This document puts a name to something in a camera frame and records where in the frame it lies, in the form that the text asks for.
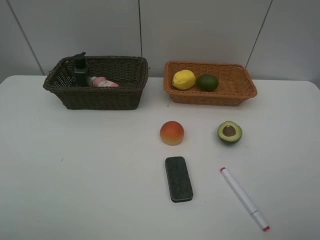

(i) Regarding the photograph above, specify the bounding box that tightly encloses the dark brown wicker basket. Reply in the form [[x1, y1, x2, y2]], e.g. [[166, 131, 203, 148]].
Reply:
[[43, 56, 149, 111]]

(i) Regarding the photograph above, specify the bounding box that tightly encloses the pink bottle white cap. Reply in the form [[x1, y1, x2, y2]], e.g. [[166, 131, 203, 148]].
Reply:
[[90, 76, 119, 88]]

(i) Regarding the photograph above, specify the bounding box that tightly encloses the orange wicker basket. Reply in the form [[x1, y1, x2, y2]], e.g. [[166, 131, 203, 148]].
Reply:
[[163, 61, 258, 106]]

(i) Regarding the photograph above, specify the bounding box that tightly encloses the dark green pump bottle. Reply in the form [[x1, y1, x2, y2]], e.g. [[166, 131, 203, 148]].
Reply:
[[73, 52, 91, 87]]

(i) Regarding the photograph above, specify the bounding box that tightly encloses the green lime toy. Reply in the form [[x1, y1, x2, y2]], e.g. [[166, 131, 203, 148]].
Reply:
[[196, 74, 219, 92]]

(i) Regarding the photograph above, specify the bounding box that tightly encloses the orange peach toy fruit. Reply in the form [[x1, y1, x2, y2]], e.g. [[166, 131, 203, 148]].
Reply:
[[159, 121, 185, 146]]

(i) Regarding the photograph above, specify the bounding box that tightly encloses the dark grey board eraser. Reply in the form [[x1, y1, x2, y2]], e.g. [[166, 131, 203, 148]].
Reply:
[[165, 156, 194, 203]]

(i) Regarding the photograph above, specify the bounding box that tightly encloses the white pink-capped marker pen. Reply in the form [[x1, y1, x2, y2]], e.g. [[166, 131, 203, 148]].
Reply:
[[220, 167, 270, 232]]

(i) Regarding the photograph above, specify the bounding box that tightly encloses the halved avocado toy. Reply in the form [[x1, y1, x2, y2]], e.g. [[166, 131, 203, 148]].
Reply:
[[217, 121, 243, 145]]

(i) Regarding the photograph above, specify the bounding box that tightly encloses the yellow lemon toy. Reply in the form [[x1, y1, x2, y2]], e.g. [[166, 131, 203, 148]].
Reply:
[[172, 69, 196, 91]]

